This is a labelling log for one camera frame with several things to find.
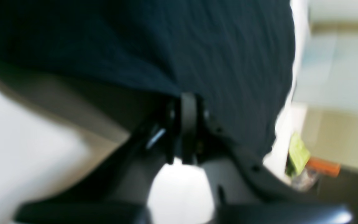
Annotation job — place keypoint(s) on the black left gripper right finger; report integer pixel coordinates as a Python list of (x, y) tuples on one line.
[(244, 191)]

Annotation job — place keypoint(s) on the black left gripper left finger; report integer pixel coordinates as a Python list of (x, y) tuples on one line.
[(117, 190)]

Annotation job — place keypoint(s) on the black t-shirt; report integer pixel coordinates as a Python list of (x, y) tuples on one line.
[(237, 54)]

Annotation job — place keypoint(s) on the green and orange items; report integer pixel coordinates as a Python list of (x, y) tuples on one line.
[(304, 170)]

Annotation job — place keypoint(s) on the translucent storage bin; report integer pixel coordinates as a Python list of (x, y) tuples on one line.
[(326, 79)]

